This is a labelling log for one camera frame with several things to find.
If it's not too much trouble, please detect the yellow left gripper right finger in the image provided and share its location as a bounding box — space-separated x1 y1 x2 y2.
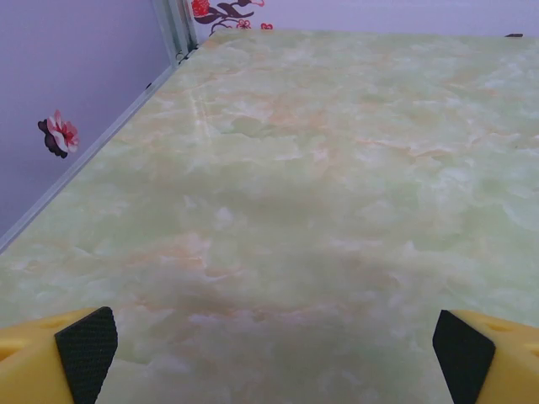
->
432 309 539 404

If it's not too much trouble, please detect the aluminium frame post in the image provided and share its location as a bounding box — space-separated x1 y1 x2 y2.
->
151 0 200 71

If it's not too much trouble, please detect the aluminium side rail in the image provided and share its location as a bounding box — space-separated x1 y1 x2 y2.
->
0 62 180 256

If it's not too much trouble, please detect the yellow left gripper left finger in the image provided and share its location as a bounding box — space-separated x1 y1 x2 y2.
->
0 306 120 404

